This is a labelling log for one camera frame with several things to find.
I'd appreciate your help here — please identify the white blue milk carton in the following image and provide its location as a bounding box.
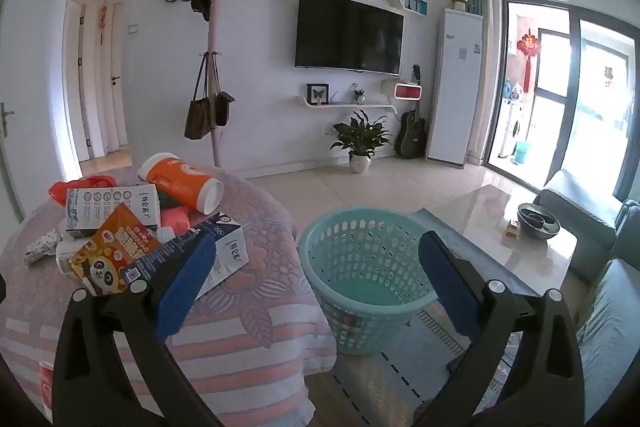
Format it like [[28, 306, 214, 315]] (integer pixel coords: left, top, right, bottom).
[[65, 184, 162, 239], [132, 213, 250, 300]]

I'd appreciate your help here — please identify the grey sofa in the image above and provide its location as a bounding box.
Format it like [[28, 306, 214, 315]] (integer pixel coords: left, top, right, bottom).
[[537, 169, 640, 418]]

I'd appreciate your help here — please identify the red plastic bag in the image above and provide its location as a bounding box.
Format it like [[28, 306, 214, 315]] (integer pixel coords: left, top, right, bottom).
[[48, 174, 118, 208]]

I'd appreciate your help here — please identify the pink plastic bag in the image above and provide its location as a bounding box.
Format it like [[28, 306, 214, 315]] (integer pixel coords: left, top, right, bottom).
[[159, 202, 193, 230]]

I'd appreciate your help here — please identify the black acoustic guitar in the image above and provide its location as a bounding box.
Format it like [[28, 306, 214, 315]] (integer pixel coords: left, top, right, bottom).
[[395, 64, 427, 159]]

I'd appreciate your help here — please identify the brown handbag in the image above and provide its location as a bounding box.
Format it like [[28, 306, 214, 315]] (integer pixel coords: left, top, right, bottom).
[[184, 54, 212, 141]]

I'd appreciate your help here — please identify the green plastic bag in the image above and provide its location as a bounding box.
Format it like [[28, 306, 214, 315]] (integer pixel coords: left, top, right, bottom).
[[298, 207, 440, 356]]

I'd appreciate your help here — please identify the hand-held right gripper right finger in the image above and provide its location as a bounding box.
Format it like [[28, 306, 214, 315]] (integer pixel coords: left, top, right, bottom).
[[415, 229, 586, 427]]

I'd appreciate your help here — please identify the orange white-capped canister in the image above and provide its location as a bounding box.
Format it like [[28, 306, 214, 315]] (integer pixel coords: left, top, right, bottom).
[[138, 152, 225, 215]]

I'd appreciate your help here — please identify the red knot ornament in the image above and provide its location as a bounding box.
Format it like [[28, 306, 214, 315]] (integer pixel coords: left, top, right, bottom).
[[516, 29, 542, 92]]

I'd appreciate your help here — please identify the small dark shoulder bag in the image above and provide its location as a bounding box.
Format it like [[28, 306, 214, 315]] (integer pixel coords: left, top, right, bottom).
[[212, 54, 236, 128]]

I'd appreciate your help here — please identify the glass coffee table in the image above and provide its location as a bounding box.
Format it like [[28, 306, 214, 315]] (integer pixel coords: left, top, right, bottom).
[[430, 184, 578, 278]]

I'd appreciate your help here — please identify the black butterfly picture frame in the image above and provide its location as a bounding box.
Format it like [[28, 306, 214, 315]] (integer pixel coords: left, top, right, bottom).
[[306, 83, 331, 105]]

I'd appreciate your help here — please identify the white washing machine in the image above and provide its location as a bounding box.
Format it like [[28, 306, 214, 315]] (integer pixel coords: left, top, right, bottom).
[[500, 99, 526, 158]]

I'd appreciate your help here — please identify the black wall television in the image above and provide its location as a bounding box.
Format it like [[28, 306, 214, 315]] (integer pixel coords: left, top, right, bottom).
[[295, 0, 405, 76]]

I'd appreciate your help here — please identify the dark framed sliding glass door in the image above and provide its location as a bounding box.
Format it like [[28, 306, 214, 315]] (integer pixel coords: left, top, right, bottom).
[[484, 0, 640, 202]]

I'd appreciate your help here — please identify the white door with handle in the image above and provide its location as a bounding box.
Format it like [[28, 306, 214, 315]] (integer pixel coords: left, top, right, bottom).
[[0, 0, 26, 228]]

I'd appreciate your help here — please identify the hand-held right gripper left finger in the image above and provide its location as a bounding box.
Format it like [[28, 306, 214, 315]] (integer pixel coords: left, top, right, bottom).
[[52, 232, 226, 427]]

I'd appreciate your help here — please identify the orange panda snack packet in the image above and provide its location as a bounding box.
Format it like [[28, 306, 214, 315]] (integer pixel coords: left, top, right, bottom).
[[67, 203, 163, 297]]

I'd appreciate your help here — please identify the pink coat rack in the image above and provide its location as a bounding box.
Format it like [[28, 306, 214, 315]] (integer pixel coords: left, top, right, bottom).
[[192, 0, 253, 168]]

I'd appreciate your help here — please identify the green potted plant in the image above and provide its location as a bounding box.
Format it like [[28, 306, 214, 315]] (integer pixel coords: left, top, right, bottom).
[[330, 109, 393, 174]]

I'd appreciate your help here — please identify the low white wall shelf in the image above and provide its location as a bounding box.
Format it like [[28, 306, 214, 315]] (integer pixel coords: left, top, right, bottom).
[[295, 97, 401, 114]]

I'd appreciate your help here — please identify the red paper cup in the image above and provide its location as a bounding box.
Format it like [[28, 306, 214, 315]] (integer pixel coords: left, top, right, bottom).
[[39, 359, 55, 425]]

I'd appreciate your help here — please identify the patterned white paper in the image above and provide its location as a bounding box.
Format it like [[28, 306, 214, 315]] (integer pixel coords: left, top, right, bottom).
[[24, 229, 63, 267]]

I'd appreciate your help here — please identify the white hallway door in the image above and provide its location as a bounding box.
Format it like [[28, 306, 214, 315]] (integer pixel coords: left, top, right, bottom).
[[107, 2, 129, 152]]

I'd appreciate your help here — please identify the grey round ashtray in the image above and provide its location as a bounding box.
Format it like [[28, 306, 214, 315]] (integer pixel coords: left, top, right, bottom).
[[516, 202, 561, 239]]

